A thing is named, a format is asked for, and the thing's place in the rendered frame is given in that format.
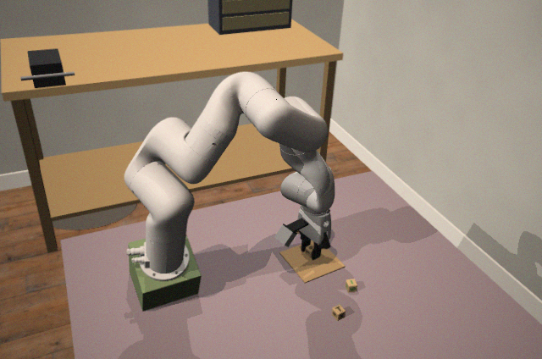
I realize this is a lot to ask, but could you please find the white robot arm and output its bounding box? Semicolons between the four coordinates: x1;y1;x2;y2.
124;72;335;281

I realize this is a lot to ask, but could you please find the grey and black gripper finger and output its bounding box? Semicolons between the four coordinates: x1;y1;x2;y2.
312;232;330;260
299;230;311;252

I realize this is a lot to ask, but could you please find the tan flat mat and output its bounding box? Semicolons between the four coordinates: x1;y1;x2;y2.
279;245;345;283

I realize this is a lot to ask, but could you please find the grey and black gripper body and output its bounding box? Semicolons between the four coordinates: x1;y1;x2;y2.
297;205;331;245

